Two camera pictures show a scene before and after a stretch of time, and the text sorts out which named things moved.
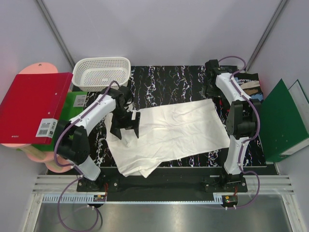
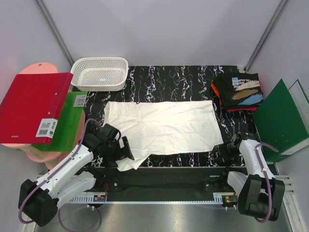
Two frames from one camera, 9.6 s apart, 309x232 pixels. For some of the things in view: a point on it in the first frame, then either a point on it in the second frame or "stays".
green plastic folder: x=74 y=102 stays
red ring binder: x=30 y=109 stays
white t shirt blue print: x=167 y=132 stays
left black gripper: x=133 y=124 → x=124 y=152
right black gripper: x=207 y=91 → x=220 y=148
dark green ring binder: x=284 y=121 stays
